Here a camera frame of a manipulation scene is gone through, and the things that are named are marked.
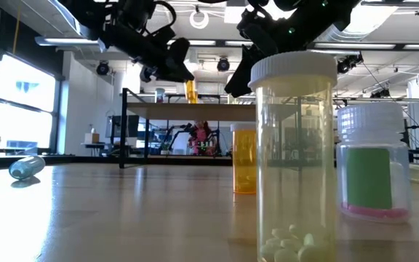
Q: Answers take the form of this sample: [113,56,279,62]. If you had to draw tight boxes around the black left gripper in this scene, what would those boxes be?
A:
[100,21,195,83]

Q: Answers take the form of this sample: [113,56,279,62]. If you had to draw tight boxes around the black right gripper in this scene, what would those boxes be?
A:
[224,7,305,98]

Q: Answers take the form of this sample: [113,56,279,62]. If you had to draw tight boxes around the orange pill bottle white cap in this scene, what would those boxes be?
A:
[185,80,199,105]
[230,122,258,195]

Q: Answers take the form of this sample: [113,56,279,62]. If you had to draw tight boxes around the pale yellow bottle white pills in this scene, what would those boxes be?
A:
[248,50,338,262]

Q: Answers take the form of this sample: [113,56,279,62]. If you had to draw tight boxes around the clear jar green label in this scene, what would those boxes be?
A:
[335,101,412,223]

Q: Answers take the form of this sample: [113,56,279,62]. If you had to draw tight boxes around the light blue pill bottle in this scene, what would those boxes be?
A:
[8,155,47,181]

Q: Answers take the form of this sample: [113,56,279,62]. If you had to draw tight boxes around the wooden shelf black metal legs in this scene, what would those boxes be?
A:
[119,87,305,172]

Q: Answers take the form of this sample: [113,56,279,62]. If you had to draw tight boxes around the black ceiling spotlight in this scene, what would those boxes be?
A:
[216,57,231,73]
[95,61,111,76]
[370,87,391,99]
[336,52,364,75]

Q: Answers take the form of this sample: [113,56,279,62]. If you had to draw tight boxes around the person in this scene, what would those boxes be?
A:
[189,120,212,156]

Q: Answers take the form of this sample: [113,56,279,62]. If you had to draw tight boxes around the black monitor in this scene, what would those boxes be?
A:
[108,114,140,140]

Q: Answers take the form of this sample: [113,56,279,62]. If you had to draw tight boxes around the black overhead light beam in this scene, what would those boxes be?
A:
[189,37,419,51]

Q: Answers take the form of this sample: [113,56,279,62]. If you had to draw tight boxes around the white coiled cable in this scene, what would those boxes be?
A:
[189,9,210,30]

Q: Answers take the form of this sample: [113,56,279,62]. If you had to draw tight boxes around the silver ventilation duct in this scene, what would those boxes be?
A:
[316,7,402,43]

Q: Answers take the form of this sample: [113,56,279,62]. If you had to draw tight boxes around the black aluminium table frame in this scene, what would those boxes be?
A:
[0,154,234,170]

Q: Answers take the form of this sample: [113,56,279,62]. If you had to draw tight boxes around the large window black frame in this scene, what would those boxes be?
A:
[0,52,65,156]

